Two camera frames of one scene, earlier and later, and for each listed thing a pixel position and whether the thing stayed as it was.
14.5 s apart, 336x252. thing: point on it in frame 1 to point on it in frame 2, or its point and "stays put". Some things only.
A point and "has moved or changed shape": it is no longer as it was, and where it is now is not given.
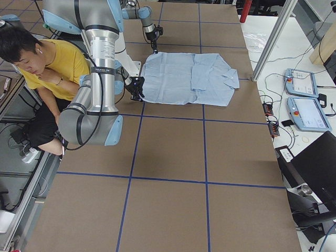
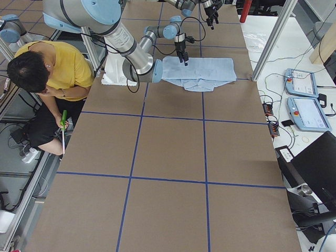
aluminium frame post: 288,7 stays put
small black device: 322,100 stays put
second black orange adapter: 274,129 stays put
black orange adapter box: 268,108 stays put
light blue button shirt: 180,78 has moved or changed shape
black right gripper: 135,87 to 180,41
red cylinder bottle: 245,10 stays put
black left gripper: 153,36 to 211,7
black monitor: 316,167 stays put
